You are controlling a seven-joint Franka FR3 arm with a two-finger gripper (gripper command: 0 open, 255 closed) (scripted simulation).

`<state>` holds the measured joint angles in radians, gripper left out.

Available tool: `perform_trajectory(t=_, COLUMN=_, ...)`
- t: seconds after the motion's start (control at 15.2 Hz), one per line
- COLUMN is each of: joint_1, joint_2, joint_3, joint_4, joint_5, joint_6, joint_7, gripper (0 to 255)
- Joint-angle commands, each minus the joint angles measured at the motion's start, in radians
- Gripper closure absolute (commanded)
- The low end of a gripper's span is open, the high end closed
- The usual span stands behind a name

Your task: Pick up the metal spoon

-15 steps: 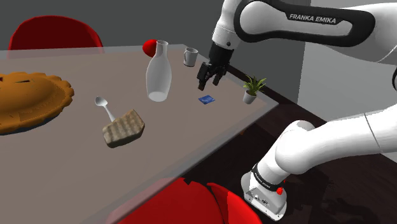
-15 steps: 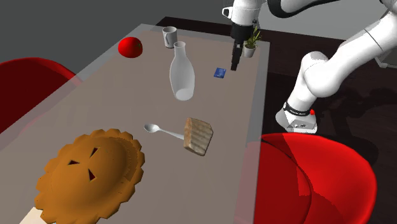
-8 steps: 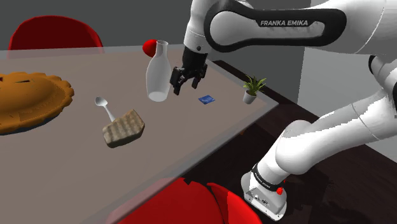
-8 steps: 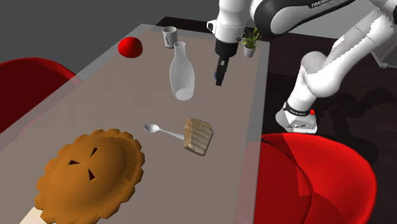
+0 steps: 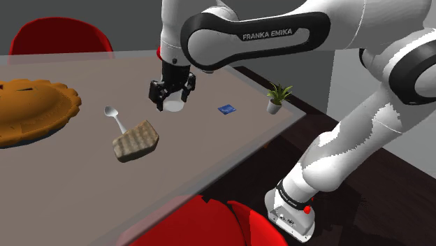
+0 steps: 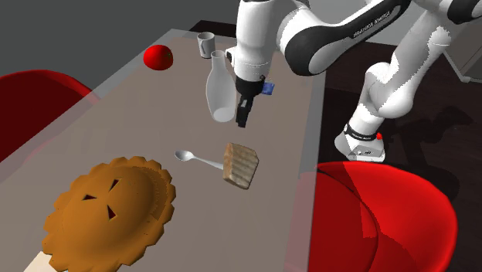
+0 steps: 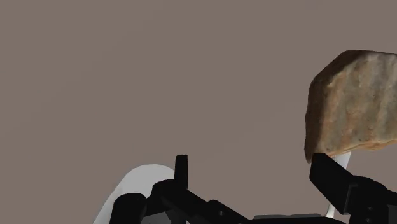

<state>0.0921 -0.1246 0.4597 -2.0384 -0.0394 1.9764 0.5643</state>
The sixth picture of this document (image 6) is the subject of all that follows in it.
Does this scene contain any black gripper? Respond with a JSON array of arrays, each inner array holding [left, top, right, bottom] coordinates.
[[235, 76, 266, 128]]

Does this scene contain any white vase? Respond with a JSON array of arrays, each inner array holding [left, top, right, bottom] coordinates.
[[205, 49, 238, 124]]

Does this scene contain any bread slice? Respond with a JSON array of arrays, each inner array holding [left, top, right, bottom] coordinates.
[[222, 142, 260, 191]]

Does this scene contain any silver spoon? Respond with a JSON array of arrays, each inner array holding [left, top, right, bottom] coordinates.
[[174, 149, 226, 171]]

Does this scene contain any white mug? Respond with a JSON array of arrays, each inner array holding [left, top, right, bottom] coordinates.
[[196, 32, 217, 60]]

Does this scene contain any grey glass-edged table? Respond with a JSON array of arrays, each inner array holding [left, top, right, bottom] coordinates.
[[0, 28, 327, 272]]

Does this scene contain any red tomato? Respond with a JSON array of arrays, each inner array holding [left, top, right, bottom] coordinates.
[[143, 44, 175, 71]]

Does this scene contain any brown pie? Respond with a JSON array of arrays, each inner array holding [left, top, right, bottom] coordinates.
[[41, 155, 178, 272]]

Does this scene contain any red chair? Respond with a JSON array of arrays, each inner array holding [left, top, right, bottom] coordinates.
[[0, 69, 93, 164], [307, 160, 460, 272]]

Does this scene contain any cream flat board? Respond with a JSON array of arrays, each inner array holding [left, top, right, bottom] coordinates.
[[23, 251, 58, 272]]

